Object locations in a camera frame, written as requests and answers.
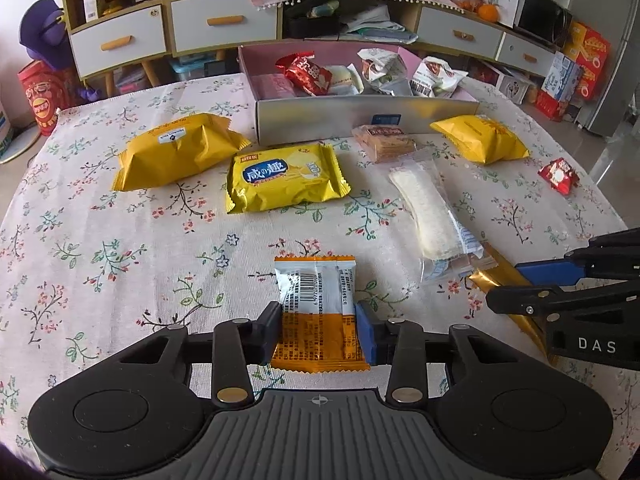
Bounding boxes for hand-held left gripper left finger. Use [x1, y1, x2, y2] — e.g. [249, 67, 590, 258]
[105, 301, 284, 409]

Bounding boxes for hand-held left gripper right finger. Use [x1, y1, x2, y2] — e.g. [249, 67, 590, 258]
[354, 301, 531, 407]

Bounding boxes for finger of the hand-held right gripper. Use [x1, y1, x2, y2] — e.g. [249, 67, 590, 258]
[486, 280, 640, 317]
[515, 228, 640, 286]

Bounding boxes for gold stick packet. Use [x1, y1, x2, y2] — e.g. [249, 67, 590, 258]
[467, 242, 566, 368]

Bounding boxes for orange white snack packet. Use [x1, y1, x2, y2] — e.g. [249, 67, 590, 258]
[270, 255, 372, 373]

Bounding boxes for small red snack packet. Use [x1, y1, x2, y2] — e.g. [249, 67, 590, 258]
[537, 157, 580, 195]

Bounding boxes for clear packet white snack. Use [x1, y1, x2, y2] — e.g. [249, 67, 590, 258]
[387, 152, 498, 283]

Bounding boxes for large yellow snack packet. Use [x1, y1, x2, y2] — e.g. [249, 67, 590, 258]
[430, 114, 531, 166]
[111, 112, 252, 192]

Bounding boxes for yellow cracker packet blue label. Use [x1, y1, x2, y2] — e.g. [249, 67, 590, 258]
[225, 141, 352, 215]

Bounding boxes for brown biscuit packet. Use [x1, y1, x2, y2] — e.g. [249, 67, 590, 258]
[351, 124, 417, 163]

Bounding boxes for pink cardboard box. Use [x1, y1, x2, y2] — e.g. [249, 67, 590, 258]
[237, 42, 481, 147]

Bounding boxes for white nut print packet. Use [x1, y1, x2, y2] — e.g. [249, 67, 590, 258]
[410, 56, 469, 99]

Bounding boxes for white green pastry packet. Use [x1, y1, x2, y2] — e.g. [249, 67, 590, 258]
[327, 64, 363, 96]

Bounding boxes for white green snack packet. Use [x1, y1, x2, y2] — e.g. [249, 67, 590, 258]
[357, 47, 413, 96]

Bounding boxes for red gift packet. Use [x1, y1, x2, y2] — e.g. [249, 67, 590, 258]
[535, 91, 571, 122]

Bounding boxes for grey refrigerator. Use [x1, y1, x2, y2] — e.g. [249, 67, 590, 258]
[580, 0, 640, 138]

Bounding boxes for white box red contents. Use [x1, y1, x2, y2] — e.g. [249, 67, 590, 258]
[497, 62, 538, 105]

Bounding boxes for blue white milk carton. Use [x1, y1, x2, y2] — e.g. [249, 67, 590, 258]
[542, 52, 583, 111]

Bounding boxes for orange red box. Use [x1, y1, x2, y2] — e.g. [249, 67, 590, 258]
[565, 21, 612, 101]

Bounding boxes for microwave oven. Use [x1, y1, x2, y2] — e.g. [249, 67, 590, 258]
[512, 0, 573, 51]

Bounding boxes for wooden low cabinet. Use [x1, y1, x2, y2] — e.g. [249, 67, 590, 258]
[280, 0, 571, 78]

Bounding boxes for white printed carton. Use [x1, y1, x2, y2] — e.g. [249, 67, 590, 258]
[482, 0, 523, 28]

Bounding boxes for clear box blue lid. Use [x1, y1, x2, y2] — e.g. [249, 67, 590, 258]
[167, 57, 208, 81]

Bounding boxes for clear storage box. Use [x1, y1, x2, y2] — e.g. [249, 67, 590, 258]
[115, 67, 151, 96]

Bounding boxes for pile of folded cloths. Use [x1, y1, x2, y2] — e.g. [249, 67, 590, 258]
[345, 5, 418, 45]

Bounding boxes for white round base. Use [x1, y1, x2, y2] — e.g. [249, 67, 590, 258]
[0, 125, 43, 163]

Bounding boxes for black box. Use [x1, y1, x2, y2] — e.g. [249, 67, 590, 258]
[287, 2, 346, 40]

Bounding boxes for white shopping bag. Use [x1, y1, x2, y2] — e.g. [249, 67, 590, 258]
[0, 105, 16, 161]

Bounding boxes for purple plush toy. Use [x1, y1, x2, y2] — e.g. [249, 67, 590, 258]
[19, 0, 76, 71]

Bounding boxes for white drawer wooden handle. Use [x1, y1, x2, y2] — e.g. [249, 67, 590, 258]
[170, 0, 280, 56]
[415, 6, 505, 58]
[497, 32, 563, 77]
[67, 4, 168, 80]

